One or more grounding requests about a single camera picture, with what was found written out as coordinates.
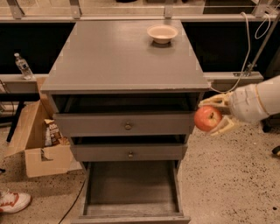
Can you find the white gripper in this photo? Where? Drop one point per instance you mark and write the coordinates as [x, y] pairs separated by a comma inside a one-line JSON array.
[[246, 104]]

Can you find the red apple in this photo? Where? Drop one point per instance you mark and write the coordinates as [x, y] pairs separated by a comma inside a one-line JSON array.
[[207, 118]]

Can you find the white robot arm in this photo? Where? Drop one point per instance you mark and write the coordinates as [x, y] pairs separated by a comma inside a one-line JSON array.
[[269, 94]]

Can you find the grey wooden drawer cabinet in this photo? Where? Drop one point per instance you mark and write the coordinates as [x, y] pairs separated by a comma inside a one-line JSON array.
[[116, 67]]

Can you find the grey middle drawer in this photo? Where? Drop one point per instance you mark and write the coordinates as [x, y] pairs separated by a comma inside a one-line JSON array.
[[128, 148]]

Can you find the grey open bottom drawer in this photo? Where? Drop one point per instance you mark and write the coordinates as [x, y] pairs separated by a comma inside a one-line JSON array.
[[139, 192]]

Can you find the grey top drawer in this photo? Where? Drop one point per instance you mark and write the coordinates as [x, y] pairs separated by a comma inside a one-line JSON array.
[[126, 124]]

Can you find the dark cabinet at right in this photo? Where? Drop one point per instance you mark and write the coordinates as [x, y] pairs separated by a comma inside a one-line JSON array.
[[272, 71]]

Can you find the beige paper bowl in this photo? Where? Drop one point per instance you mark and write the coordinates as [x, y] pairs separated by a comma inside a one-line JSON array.
[[162, 33]]

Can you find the brown snack bag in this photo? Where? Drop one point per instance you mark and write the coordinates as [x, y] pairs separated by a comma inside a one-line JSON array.
[[52, 133]]

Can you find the open cardboard box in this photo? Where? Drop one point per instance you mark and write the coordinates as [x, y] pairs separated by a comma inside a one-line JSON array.
[[30, 138]]

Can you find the clear plastic water bottle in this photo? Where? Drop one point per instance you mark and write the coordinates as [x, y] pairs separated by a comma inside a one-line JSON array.
[[23, 66]]

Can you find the black table leg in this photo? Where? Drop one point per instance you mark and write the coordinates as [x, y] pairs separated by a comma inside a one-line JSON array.
[[14, 123]]

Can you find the white and red sneaker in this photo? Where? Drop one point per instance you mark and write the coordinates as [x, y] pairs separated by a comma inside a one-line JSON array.
[[13, 202]]

